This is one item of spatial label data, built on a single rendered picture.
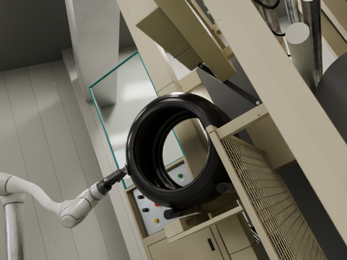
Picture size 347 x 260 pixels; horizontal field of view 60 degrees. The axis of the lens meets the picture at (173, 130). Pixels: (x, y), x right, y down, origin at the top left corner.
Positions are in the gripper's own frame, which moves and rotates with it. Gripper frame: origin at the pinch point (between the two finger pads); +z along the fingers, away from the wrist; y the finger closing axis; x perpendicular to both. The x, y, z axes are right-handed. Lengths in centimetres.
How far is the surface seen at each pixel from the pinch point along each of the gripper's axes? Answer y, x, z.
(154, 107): -11.6, -10.8, 34.4
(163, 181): 14.6, 14.2, 7.3
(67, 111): 239, -259, -187
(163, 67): 26, -50, 41
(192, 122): 26.7, -8.1, 36.8
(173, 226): -10.6, 40.6, 12.2
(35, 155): 196, -203, -246
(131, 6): -36, -42, 57
